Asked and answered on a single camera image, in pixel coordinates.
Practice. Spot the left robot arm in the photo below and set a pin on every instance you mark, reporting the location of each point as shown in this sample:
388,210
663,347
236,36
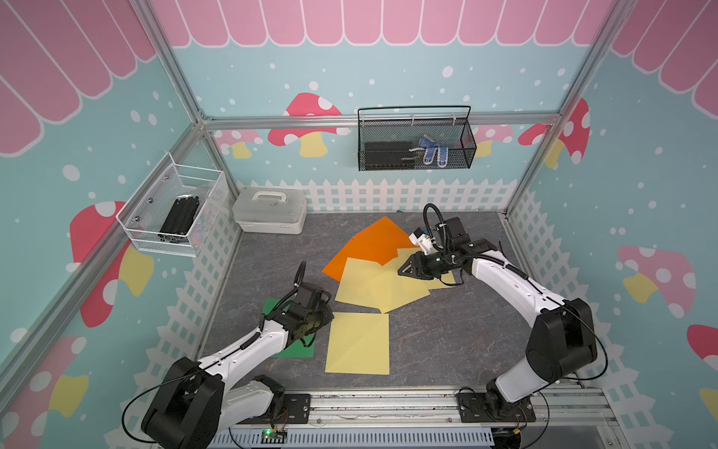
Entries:
199,398

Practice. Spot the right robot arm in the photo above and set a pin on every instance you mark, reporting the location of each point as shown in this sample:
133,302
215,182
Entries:
562,339

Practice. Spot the blue white item in basket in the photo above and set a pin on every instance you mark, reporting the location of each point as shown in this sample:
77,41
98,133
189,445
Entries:
430,152

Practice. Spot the small green circuit board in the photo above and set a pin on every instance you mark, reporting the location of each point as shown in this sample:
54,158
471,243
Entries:
272,436

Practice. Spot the green paper sheet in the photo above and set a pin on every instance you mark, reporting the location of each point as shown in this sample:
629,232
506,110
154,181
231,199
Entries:
297,349

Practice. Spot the yellow paper sheet bottom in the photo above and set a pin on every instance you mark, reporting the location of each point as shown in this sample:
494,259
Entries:
369,284

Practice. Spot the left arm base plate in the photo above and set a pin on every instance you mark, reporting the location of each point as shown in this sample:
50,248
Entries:
297,408

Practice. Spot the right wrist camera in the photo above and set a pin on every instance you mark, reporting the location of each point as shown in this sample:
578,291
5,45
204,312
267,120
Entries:
423,241

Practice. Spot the black item in white basket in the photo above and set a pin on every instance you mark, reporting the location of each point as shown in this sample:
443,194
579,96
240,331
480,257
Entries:
179,220

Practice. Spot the white wire basket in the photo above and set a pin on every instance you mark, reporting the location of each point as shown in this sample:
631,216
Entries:
141,218

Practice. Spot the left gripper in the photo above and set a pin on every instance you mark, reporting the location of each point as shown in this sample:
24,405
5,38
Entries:
327,315

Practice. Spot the black wire mesh basket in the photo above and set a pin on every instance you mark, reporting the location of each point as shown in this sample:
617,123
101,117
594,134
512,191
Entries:
447,124

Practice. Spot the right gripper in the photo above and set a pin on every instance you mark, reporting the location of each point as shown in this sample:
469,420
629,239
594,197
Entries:
417,268

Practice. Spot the orange paper sheet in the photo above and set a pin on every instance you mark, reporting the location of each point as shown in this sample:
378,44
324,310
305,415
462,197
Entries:
378,243

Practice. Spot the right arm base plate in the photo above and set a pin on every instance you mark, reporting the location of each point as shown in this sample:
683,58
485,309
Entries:
471,408

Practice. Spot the aluminium front rail frame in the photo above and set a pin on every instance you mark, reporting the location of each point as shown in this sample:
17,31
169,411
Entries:
567,417

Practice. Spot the black box in mesh basket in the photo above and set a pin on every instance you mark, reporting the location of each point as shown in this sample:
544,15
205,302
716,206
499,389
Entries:
387,155

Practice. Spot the white plastic storage box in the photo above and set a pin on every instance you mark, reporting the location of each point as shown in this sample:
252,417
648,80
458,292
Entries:
264,210

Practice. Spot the yellow paper sheet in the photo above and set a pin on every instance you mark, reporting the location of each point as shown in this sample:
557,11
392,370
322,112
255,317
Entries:
446,281
369,284
359,344

